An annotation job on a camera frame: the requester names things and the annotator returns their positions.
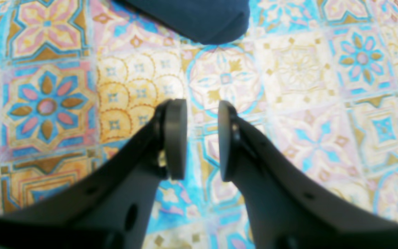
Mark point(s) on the patterned colourful tablecloth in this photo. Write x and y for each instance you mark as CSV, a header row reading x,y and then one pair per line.
x,y
318,77

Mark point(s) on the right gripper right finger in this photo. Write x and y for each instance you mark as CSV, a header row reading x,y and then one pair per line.
x,y
286,209

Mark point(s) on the dark navy t-shirt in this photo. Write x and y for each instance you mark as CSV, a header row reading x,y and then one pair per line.
x,y
207,22

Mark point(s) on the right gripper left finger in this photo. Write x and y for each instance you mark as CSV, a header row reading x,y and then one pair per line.
x,y
110,208

